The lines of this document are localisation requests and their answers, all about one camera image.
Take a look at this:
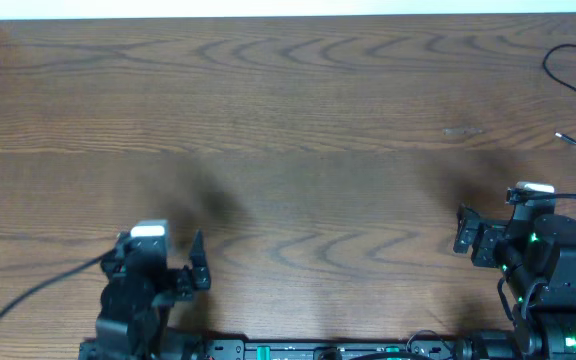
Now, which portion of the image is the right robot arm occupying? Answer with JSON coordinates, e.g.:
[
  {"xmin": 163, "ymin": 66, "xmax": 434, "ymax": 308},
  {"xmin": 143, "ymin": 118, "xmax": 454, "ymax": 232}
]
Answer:
[{"xmin": 453, "ymin": 200, "xmax": 576, "ymax": 360}]

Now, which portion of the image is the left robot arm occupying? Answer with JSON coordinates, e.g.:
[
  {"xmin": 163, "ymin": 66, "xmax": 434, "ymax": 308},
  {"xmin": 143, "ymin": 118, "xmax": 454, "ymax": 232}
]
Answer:
[{"xmin": 78, "ymin": 231, "xmax": 211, "ymax": 360}]

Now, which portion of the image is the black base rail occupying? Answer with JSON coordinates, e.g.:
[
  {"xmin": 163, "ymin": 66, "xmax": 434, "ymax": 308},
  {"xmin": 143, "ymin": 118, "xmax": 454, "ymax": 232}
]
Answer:
[{"xmin": 77, "ymin": 329, "xmax": 474, "ymax": 360}]

